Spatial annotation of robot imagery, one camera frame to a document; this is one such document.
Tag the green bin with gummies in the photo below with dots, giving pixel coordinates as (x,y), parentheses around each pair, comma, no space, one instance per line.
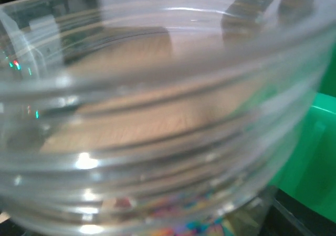
(309,175)

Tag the clear plastic jar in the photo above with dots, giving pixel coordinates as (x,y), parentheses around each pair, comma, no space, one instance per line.
(230,194)

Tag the clear jar lid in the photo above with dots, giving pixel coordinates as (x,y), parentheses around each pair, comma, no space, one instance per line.
(103,93)

